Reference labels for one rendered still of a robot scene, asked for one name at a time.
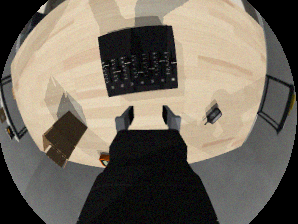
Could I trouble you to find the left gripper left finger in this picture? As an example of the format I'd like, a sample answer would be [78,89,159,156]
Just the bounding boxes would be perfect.
[114,105,134,132]

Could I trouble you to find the brown cardboard box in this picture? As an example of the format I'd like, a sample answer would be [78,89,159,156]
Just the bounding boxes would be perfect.
[43,111,88,168]

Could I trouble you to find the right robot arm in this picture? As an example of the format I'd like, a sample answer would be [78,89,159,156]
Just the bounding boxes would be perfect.
[20,18,32,35]

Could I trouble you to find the black lighting desk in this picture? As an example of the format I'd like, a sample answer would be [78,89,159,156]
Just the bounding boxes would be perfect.
[98,26,178,97]

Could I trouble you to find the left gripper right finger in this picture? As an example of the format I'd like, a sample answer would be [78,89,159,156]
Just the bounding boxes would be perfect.
[162,105,181,132]

